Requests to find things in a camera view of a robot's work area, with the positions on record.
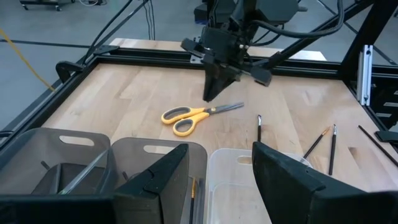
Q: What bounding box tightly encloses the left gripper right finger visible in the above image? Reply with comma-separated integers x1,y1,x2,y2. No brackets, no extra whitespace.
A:
251,141,327,224

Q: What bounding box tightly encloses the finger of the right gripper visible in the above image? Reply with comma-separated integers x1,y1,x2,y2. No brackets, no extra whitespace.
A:
203,63,220,103
217,65,243,91

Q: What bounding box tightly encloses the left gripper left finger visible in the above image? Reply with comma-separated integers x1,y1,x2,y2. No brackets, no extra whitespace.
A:
113,142,190,224

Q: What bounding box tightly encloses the black paintbrush gold ferrule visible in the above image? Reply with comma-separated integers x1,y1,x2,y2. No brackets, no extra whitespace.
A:
302,126,331,160
357,124,398,168
188,176,198,224

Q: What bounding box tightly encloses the dark translucent plastic bin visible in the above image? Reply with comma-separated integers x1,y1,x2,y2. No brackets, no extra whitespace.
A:
108,137,208,224
0,126,112,197

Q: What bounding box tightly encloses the clear plastic bin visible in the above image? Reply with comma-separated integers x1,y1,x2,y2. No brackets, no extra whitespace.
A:
206,147,313,224

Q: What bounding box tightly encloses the black wheeled cart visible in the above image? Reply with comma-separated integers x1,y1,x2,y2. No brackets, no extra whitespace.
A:
18,0,76,12

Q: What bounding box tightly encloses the black aluminium table frame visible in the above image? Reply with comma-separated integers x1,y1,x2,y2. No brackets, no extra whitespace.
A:
0,0,398,147

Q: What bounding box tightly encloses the braided sleeve arm cable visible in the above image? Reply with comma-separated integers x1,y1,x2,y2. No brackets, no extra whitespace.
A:
248,0,346,47

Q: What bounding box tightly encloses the black frame bracket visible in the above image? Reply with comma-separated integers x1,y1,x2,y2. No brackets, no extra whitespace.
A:
374,130,398,144

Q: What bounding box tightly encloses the silver aluminium bracket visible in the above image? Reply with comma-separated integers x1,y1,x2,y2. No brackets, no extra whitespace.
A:
356,44,374,107

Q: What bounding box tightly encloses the yellow power cable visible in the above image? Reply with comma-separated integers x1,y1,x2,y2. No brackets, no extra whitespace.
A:
0,27,57,93

